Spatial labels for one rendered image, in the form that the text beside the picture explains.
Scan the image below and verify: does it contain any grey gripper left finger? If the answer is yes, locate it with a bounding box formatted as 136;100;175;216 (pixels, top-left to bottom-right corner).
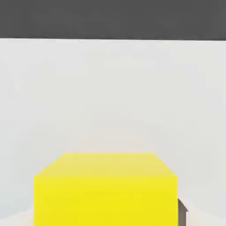
0;208;35;226

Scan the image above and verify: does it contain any small yellow cube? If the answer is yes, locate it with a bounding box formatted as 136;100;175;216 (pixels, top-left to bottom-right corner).
34;152;178;226

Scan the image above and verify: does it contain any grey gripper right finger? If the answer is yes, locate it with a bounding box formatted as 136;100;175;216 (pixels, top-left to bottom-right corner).
177;198;226;226

